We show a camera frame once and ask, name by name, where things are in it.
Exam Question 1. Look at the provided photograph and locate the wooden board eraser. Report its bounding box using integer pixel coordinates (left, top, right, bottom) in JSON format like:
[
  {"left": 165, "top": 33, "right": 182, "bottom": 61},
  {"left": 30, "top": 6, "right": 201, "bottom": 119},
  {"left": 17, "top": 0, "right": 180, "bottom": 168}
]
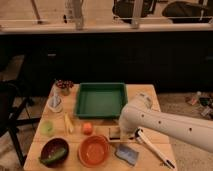
[{"left": 109, "top": 127, "right": 120, "bottom": 140}]

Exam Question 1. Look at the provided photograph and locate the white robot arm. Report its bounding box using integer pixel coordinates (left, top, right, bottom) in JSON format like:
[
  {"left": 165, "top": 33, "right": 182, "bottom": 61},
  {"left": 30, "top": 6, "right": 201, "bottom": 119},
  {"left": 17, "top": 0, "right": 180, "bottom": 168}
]
[{"left": 119, "top": 93, "right": 213, "bottom": 153}]

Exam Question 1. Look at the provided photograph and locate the green plastic tray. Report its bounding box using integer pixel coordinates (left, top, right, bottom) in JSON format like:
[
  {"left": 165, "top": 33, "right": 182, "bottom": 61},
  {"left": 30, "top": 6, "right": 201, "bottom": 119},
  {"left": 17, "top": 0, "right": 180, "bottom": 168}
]
[{"left": 75, "top": 83, "right": 128, "bottom": 119}]

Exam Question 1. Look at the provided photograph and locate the blue sponge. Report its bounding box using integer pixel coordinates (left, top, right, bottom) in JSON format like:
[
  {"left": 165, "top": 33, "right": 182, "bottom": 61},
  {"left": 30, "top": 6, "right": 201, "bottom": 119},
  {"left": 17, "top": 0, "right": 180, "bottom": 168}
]
[{"left": 115, "top": 144, "right": 139, "bottom": 166}]

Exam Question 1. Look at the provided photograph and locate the orange bowl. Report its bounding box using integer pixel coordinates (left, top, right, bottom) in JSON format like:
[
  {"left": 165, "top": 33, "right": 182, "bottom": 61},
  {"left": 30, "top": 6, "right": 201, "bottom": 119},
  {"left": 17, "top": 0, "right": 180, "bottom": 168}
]
[{"left": 78, "top": 135, "right": 110, "bottom": 168}]

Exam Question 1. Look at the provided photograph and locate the orange tomato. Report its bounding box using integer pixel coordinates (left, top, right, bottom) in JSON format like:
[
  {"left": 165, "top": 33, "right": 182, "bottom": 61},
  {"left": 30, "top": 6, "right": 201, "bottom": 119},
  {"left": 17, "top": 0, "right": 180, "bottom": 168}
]
[{"left": 82, "top": 122, "right": 93, "bottom": 135}]

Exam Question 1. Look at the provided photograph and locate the green cucumber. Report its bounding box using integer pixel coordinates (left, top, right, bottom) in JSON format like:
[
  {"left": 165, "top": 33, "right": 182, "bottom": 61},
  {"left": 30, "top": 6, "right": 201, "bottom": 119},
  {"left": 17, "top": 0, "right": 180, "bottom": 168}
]
[{"left": 39, "top": 148, "right": 67, "bottom": 165}]

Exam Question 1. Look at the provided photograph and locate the dark brown bowl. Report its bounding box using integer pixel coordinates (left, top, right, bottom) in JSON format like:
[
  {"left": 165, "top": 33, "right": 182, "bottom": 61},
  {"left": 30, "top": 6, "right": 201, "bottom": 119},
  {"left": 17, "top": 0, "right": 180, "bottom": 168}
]
[{"left": 39, "top": 138, "right": 69, "bottom": 168}]

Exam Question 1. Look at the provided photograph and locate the pot of dark flowers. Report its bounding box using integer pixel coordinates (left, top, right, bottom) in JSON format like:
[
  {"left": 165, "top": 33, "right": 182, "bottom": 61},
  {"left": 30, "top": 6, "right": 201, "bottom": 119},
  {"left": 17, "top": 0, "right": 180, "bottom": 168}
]
[{"left": 55, "top": 80, "right": 74, "bottom": 96}]

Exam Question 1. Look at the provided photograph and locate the white utensil in bowl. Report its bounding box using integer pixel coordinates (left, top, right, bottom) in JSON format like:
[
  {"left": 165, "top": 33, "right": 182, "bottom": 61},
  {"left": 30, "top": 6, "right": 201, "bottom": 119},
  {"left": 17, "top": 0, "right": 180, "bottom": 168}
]
[{"left": 53, "top": 87, "right": 60, "bottom": 108}]

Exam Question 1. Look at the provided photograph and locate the small white bowl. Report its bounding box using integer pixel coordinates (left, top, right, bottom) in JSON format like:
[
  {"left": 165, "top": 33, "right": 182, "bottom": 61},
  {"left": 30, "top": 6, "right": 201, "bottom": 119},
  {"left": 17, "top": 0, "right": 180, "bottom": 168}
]
[{"left": 47, "top": 97, "right": 63, "bottom": 113}]

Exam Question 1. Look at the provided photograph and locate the green cup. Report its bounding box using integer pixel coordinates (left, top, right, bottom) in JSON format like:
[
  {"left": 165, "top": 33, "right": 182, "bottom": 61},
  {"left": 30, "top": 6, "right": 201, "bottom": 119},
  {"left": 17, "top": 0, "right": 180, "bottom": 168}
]
[{"left": 40, "top": 121, "right": 54, "bottom": 137}]

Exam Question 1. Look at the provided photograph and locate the black chair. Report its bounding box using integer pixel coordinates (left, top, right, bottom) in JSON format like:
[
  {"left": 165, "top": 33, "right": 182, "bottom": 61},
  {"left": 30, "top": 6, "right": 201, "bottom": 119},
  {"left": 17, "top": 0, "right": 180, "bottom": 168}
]
[{"left": 0, "top": 54, "right": 42, "bottom": 167}]

